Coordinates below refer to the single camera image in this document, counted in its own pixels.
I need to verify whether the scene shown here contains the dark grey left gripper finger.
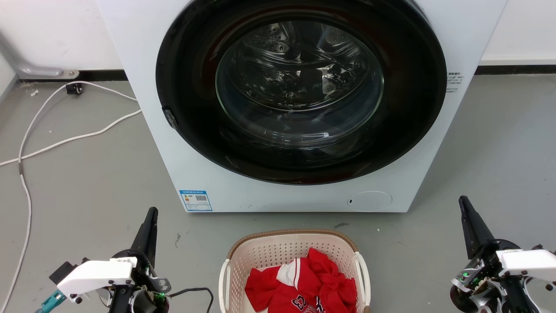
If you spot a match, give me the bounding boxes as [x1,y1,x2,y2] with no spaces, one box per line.
[142,207,159,267]
[130,207,153,261]

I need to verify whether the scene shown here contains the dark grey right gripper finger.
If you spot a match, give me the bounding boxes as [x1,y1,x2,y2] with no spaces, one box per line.
[459,196,483,260]
[464,196,496,248]

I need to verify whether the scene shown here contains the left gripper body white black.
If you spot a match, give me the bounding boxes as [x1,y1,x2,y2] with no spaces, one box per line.
[49,249,172,305]

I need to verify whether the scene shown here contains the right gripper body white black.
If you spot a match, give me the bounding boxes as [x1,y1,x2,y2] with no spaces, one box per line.
[451,239,556,291]

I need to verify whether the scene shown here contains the cream plastic laundry basket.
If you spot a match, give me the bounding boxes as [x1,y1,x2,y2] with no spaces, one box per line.
[218,230,371,313]

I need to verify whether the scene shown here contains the teal plastic connector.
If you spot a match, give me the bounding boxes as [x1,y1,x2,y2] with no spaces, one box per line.
[36,290,67,313]

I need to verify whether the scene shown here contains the blue energy label sticker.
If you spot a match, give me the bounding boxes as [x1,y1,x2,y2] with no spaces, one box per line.
[179,190,213,212]

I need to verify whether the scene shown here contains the white front-load washing machine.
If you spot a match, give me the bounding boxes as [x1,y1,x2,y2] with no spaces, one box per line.
[96,0,509,213]

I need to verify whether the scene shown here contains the round white filter cover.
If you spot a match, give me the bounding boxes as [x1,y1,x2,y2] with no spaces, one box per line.
[347,191,393,212]

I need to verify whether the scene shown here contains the small black text sticker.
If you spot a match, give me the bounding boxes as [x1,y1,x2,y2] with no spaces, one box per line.
[446,72,464,93]

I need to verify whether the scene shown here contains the red and white jersey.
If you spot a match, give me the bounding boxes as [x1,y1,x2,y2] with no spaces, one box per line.
[245,248,358,313]

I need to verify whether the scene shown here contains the black round washer door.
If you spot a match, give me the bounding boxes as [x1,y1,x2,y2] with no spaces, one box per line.
[156,0,448,185]

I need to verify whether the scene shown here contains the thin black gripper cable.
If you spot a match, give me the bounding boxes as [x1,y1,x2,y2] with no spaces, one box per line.
[167,286,215,313]

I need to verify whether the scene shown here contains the white power cable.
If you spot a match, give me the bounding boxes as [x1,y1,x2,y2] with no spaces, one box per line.
[0,109,143,167]

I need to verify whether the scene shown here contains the long white looping cable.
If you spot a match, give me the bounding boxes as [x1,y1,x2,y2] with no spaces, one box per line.
[0,80,139,312]

